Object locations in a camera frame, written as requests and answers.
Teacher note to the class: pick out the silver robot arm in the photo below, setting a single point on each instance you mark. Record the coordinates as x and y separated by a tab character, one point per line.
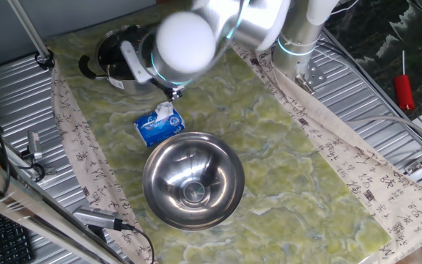
185	40

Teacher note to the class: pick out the beige calligraphy cloth strip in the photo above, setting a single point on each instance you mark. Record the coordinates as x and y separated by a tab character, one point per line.
343	146
86	161

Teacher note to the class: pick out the black pole clamp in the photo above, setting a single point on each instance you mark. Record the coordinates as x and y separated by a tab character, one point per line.
44	62

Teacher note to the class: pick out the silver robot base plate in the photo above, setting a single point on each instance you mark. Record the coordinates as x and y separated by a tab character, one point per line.
315	75

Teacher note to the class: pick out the aluminium frame bar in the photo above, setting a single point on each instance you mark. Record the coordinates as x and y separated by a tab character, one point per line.
13	198

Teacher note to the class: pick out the black keyboard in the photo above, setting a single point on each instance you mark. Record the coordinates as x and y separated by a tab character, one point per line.
6	238

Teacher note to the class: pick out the wrist camera on silver bracket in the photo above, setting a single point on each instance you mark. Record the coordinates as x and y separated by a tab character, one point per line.
134	62

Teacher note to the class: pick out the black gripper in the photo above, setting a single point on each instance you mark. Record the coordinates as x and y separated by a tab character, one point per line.
164	88

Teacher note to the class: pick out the steel mixing bowl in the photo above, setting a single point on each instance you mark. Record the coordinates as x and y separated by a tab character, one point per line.
192	179

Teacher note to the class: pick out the aluminium pole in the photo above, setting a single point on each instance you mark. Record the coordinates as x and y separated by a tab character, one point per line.
28	25

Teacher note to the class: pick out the blue tissue pack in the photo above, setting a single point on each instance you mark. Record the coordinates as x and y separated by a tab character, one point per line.
156	130

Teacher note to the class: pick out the grey camera with stand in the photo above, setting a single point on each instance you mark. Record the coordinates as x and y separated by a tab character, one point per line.
97	218

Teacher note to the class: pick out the green marble patterned mat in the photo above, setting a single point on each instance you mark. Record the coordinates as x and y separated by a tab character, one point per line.
233	110

